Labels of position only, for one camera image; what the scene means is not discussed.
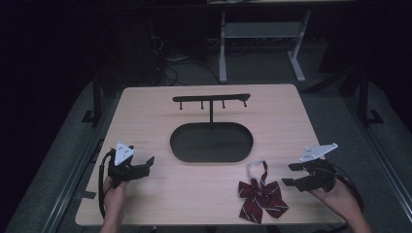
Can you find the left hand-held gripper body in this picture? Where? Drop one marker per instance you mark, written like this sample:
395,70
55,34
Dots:
122,154

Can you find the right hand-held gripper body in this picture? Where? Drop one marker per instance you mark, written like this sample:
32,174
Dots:
319,176

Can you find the dark red striped bow tie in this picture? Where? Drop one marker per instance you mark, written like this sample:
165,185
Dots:
260,197

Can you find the black hook rack with tray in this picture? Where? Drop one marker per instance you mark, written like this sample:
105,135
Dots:
212,144

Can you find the person's left hand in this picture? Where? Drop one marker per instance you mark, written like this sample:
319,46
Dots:
115,199

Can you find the dark tape strip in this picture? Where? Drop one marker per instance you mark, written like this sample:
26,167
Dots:
86,195

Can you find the black metal stand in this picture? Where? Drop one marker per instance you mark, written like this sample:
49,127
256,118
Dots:
96,100
364,97

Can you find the white metal desk frame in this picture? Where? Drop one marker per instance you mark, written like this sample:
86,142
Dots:
264,30

